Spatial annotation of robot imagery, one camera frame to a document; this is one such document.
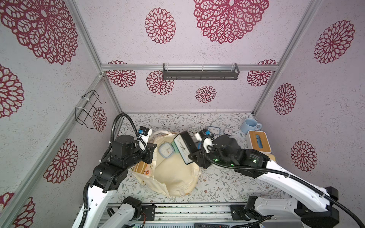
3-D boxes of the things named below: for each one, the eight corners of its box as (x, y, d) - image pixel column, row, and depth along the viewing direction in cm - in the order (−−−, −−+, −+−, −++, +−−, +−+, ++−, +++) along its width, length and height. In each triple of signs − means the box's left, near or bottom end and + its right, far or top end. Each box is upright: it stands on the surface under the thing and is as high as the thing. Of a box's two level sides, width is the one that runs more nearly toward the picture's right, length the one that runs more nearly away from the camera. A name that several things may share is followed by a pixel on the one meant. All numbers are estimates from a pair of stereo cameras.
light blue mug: (245, 135, 108) (249, 129, 103) (237, 127, 114) (240, 120, 108) (258, 130, 112) (262, 124, 106) (250, 122, 117) (254, 115, 111)
